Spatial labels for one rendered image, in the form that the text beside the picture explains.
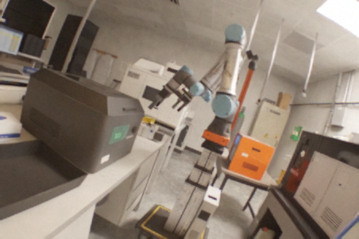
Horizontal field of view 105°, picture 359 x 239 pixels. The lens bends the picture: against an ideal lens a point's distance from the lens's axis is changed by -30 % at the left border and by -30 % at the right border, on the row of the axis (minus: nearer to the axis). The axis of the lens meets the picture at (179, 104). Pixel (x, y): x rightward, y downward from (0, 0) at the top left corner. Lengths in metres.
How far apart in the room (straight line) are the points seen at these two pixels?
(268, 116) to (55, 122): 4.77
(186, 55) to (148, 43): 1.15
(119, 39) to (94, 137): 5.57
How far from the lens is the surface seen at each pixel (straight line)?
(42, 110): 0.88
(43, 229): 0.53
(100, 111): 0.69
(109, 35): 6.40
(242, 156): 2.26
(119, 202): 1.53
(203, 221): 1.47
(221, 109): 1.02
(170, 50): 5.55
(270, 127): 5.15
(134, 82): 2.40
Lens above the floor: 1.29
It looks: 2 degrees down
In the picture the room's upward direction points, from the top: 21 degrees clockwise
